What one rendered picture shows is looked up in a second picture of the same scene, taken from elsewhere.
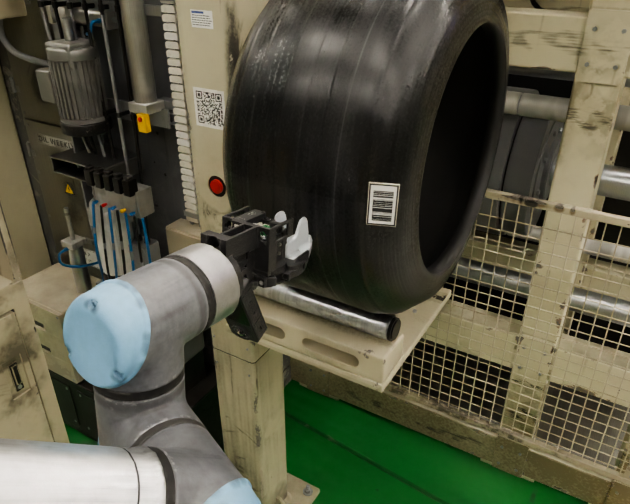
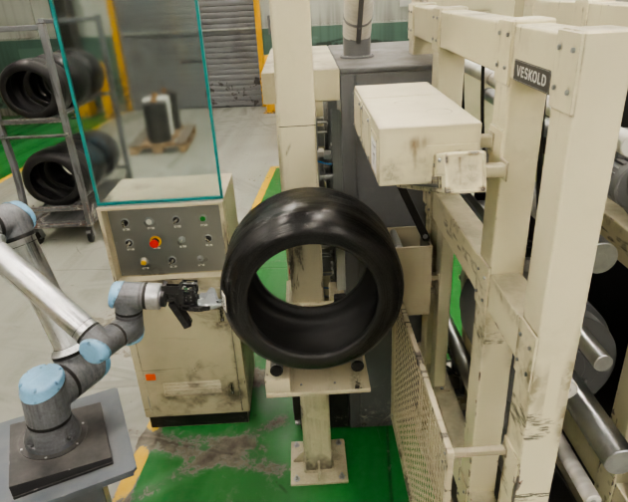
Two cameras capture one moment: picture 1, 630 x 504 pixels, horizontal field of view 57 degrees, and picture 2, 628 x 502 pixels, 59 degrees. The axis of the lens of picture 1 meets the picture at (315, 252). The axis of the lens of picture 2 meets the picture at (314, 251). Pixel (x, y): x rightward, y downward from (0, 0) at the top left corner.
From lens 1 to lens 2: 164 cm
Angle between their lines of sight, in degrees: 52
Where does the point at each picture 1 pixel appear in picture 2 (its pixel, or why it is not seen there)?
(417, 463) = not seen: outside the picture
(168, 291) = (129, 290)
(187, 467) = (95, 331)
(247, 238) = (172, 289)
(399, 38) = (242, 240)
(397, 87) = (234, 259)
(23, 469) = (63, 306)
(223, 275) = (151, 295)
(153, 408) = (119, 320)
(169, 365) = (124, 310)
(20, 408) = (220, 329)
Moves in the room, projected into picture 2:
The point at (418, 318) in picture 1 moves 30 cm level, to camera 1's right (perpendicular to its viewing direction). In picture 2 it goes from (329, 385) to (383, 436)
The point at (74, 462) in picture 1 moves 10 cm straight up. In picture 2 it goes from (73, 312) to (65, 284)
